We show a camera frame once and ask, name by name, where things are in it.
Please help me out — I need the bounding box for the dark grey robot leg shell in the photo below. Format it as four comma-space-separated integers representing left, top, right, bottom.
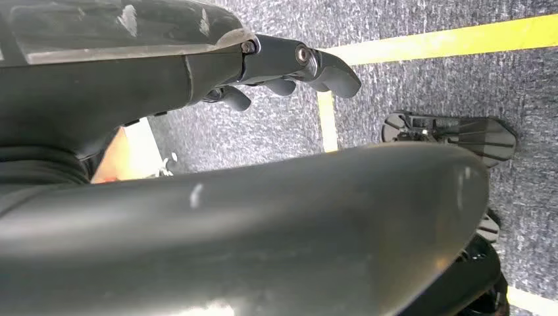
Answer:
0, 143, 490, 316

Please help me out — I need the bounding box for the yellow floor tape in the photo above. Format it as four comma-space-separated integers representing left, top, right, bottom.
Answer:
316, 13, 558, 154
506, 285, 558, 316

